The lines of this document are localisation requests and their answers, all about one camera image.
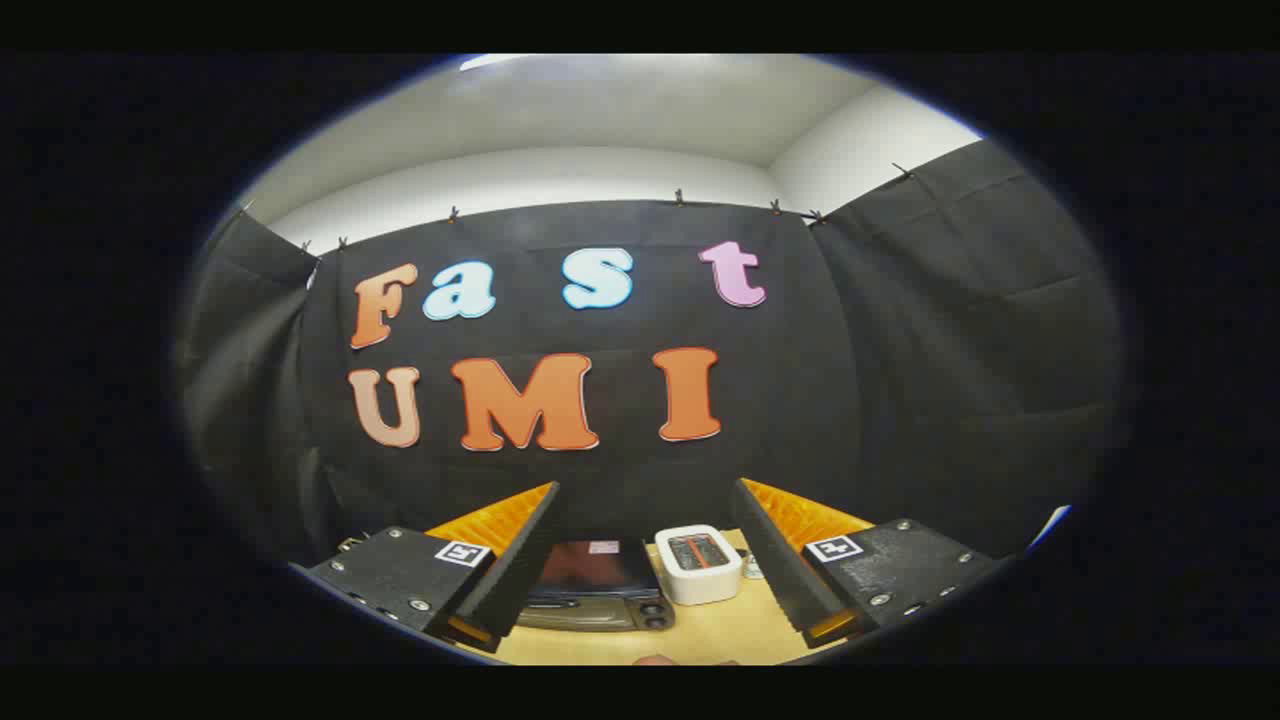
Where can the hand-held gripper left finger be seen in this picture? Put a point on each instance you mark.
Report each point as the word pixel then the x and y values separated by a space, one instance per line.
pixel 520 565

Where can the row of black cloth clips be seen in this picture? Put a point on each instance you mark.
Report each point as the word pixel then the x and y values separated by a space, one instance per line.
pixel 679 196

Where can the small white plastic bottle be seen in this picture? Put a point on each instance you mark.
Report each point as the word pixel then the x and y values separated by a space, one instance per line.
pixel 753 569

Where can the black toaster oven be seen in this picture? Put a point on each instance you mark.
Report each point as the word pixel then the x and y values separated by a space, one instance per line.
pixel 600 580

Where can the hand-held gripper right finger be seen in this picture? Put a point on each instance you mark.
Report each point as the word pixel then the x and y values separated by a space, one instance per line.
pixel 775 560

